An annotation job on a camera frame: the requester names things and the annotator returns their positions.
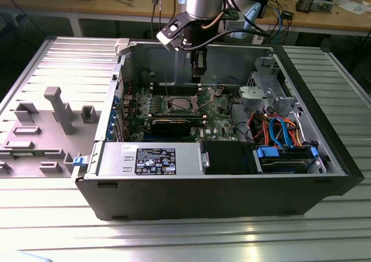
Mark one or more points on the grey case latch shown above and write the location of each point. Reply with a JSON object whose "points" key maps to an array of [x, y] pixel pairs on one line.
{"points": [[121, 46]]}

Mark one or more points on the black graphics card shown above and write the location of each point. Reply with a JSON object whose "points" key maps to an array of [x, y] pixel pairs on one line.
{"points": [[171, 127]]}

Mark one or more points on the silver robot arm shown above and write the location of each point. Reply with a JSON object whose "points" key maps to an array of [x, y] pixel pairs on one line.
{"points": [[203, 1]]}

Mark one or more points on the coin cell battery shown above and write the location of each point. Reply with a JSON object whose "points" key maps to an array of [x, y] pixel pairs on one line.
{"points": [[216, 92]]}

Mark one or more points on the grey metal device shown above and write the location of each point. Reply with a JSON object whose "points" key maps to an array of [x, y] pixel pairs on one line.
{"points": [[321, 5]]}

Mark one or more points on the grey power supply unit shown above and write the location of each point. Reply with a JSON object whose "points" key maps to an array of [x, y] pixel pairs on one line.
{"points": [[116, 157]]}

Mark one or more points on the silver metal drive cage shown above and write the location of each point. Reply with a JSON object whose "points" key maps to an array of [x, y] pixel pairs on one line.
{"points": [[255, 95]]}

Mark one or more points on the hard disk in blue carrier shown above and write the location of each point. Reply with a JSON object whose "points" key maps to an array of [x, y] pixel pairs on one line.
{"points": [[268, 152]]}

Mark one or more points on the blue case latch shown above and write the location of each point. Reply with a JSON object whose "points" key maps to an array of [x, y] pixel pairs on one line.
{"points": [[79, 161]]}

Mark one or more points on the black RAM slot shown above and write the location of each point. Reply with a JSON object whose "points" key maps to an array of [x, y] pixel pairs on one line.
{"points": [[139, 122], [159, 90], [159, 84], [159, 87], [139, 117], [159, 93]]}

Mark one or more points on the wooden desk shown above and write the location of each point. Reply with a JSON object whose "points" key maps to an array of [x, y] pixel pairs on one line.
{"points": [[87, 5]]}

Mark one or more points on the grey parts rack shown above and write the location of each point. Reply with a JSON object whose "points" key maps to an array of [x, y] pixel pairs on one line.
{"points": [[43, 134]]}

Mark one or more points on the CPU socket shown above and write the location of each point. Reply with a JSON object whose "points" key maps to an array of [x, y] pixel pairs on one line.
{"points": [[171, 107]]}

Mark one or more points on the small black adapter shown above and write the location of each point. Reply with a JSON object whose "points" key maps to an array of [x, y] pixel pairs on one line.
{"points": [[288, 14]]}

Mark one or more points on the black open PC case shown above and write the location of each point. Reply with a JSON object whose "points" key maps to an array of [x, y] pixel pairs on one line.
{"points": [[203, 198]]}

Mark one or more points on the blue expansion slot clip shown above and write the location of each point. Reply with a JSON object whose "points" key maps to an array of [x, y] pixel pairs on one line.
{"points": [[112, 117], [116, 100], [109, 134]]}

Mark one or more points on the green motherboard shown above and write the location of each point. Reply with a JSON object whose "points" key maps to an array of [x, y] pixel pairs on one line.
{"points": [[214, 120]]}

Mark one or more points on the silver CPU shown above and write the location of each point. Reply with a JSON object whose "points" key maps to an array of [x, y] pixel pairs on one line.
{"points": [[182, 104]]}

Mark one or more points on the white paper sheet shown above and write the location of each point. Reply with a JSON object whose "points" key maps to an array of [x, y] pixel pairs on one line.
{"points": [[353, 7]]}

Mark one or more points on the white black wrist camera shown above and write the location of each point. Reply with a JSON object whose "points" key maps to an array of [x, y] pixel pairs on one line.
{"points": [[171, 33]]}

